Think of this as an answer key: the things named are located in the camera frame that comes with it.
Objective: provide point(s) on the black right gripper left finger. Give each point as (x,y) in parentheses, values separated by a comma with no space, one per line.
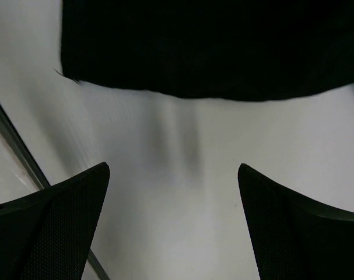
(48,234)

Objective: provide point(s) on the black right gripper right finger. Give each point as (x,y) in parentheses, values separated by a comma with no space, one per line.
(292,235)

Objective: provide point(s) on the black pleated skirt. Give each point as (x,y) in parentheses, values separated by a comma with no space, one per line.
(250,51)

